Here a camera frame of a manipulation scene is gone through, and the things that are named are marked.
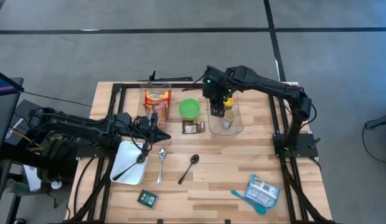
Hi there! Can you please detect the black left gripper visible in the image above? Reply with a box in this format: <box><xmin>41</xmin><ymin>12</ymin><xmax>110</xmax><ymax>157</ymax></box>
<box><xmin>135</xmin><ymin>113</ymin><xmax>172</xmax><ymax>145</ymax></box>

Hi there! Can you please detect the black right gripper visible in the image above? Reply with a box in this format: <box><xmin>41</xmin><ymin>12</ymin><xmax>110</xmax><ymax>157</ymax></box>
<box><xmin>201</xmin><ymin>65</ymin><xmax>242</xmax><ymax>118</ymax></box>

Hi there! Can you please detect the tan-lid spice jar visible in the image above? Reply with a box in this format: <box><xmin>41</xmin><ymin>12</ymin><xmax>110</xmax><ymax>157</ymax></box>
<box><xmin>222</xmin><ymin>110</ymin><xmax>237</xmax><ymax>129</ymax></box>

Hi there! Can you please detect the red yellow ramen packet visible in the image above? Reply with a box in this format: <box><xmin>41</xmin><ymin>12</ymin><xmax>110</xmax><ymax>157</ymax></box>
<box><xmin>144</xmin><ymin>102</ymin><xmax>169</xmax><ymax>129</ymax></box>

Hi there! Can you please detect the orange red noodle packet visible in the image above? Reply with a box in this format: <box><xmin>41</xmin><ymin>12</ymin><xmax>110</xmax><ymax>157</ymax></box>
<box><xmin>144</xmin><ymin>89</ymin><xmax>171</xmax><ymax>106</ymax></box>

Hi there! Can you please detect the blue ramen packet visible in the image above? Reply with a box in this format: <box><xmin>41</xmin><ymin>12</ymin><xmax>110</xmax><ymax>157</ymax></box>
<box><xmin>244</xmin><ymin>174</ymin><xmax>281</xmax><ymax>208</ymax></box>

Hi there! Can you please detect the teal plastic spoon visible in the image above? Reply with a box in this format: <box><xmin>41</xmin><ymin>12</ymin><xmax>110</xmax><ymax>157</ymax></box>
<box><xmin>230</xmin><ymin>189</ymin><xmax>267</xmax><ymax>215</ymax></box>

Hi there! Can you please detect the silver metal spoon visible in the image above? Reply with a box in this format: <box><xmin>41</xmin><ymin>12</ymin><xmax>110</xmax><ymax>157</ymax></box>
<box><xmin>156</xmin><ymin>147</ymin><xmax>167</xmax><ymax>186</ymax></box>

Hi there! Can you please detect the clear plastic bin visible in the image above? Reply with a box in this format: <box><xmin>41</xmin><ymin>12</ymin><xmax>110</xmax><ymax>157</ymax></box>
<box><xmin>205</xmin><ymin>89</ymin><xmax>245</xmax><ymax>136</ymax></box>
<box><xmin>138</xmin><ymin>81</ymin><xmax>172</xmax><ymax>130</ymax></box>

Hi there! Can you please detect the green plastic bowl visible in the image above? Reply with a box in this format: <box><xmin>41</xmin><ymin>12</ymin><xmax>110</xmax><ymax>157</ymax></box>
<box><xmin>178</xmin><ymin>98</ymin><xmax>201</xmax><ymax>119</ymax></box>

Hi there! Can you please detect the brown snack packet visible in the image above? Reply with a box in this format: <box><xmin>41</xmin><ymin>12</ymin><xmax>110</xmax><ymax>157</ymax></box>
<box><xmin>182</xmin><ymin>120</ymin><xmax>206</xmax><ymax>135</ymax></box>

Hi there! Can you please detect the black spoon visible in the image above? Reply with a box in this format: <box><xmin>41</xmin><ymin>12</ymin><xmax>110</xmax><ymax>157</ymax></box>
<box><xmin>112</xmin><ymin>151</ymin><xmax>148</xmax><ymax>182</ymax></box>
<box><xmin>177</xmin><ymin>154</ymin><xmax>200</xmax><ymax>185</ymax></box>

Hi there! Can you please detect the white rectangular dish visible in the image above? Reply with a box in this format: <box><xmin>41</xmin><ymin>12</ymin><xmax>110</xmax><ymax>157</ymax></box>
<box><xmin>110</xmin><ymin>140</ymin><xmax>149</xmax><ymax>186</ymax></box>

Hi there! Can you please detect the dark green tea packet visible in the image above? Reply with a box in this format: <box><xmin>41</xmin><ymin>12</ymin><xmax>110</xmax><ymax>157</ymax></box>
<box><xmin>136</xmin><ymin>189</ymin><xmax>159</xmax><ymax>209</ymax></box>

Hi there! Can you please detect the white paper box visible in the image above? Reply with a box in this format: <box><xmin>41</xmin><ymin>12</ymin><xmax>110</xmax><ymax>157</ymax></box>
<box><xmin>24</xmin><ymin>164</ymin><xmax>42</xmax><ymax>192</ymax></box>

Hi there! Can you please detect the black case white lettering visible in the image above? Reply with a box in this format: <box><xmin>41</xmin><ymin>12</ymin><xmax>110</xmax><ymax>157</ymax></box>
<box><xmin>4</xmin><ymin>99</ymin><xmax>38</xmax><ymax>147</ymax></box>

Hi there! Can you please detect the black computer monitor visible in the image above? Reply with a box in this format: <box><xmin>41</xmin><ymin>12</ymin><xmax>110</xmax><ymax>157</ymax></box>
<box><xmin>0</xmin><ymin>68</ymin><xmax>25</xmax><ymax>162</ymax></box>

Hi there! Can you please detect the grey metal stand foot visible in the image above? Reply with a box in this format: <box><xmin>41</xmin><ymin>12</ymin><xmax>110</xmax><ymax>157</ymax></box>
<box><xmin>365</xmin><ymin>112</ymin><xmax>386</xmax><ymax>131</ymax></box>

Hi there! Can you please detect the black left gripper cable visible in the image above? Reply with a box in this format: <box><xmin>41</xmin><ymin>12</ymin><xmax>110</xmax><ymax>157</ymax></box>
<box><xmin>132</xmin><ymin>115</ymin><xmax>154</xmax><ymax>157</ymax></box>

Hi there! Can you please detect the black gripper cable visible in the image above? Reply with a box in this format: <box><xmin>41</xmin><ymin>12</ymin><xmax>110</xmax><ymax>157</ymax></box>
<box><xmin>132</xmin><ymin>115</ymin><xmax>154</xmax><ymax>157</ymax></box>
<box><xmin>181</xmin><ymin>73</ymin><xmax>212</xmax><ymax>93</ymax></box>

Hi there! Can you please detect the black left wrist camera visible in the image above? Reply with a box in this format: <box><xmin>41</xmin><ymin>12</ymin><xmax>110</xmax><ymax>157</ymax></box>
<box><xmin>140</xmin><ymin>115</ymin><xmax>151</xmax><ymax>131</ymax></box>

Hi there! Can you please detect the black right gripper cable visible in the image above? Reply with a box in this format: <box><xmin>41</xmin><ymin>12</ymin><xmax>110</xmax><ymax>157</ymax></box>
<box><xmin>181</xmin><ymin>73</ymin><xmax>212</xmax><ymax>93</ymax></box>

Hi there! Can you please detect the black metal table frame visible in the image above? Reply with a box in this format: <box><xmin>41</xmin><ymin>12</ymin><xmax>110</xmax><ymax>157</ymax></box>
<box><xmin>65</xmin><ymin>82</ymin><xmax>337</xmax><ymax>224</ymax></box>

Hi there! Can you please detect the black camera bracket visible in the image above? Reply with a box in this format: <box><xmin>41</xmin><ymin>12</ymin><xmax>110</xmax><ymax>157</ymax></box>
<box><xmin>137</xmin><ymin>70</ymin><xmax>194</xmax><ymax>83</ymax></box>

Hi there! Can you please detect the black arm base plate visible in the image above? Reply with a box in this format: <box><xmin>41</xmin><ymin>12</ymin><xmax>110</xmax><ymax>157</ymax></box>
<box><xmin>273</xmin><ymin>133</ymin><xmax>319</xmax><ymax>159</ymax></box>
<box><xmin>76</xmin><ymin>145</ymin><xmax>118</xmax><ymax>159</ymax></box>

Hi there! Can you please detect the thick black cable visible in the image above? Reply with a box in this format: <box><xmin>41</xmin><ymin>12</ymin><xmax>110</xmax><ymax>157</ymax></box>
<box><xmin>73</xmin><ymin>157</ymin><xmax>97</xmax><ymax>218</ymax></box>

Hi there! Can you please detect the thin black cable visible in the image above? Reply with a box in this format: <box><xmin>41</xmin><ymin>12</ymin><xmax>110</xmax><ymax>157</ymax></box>
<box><xmin>23</xmin><ymin>90</ymin><xmax>93</xmax><ymax>108</ymax></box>

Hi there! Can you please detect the yellow cable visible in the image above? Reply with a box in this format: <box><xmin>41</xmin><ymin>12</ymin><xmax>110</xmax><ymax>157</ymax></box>
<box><xmin>12</xmin><ymin>129</ymin><xmax>43</xmax><ymax>149</ymax></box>

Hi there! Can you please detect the black floor cable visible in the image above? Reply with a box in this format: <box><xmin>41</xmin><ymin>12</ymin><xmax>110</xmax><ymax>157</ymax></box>
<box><xmin>362</xmin><ymin>119</ymin><xmax>386</xmax><ymax>165</ymax></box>

